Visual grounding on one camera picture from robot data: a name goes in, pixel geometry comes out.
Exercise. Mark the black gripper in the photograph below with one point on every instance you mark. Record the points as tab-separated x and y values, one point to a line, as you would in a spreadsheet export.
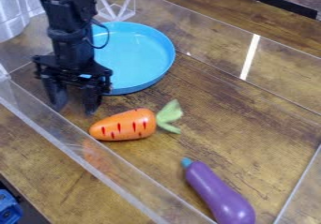
71	66

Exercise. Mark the orange toy carrot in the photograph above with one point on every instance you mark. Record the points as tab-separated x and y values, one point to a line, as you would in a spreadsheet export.
136	124

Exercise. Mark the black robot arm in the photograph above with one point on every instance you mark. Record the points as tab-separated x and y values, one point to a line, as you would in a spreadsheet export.
71	65

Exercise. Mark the blue round plate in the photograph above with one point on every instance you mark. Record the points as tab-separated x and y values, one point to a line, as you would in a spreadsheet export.
137	54

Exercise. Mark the white tiled curtain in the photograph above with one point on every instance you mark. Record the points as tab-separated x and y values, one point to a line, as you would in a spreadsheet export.
20	6

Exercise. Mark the blue object at corner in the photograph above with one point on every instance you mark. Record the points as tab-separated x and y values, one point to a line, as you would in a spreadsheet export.
10	211

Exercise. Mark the purple toy eggplant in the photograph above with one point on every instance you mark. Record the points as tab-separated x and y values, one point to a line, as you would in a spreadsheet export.
228	207

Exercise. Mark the clear acrylic enclosure wall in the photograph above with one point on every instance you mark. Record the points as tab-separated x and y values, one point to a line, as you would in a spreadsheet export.
246	78

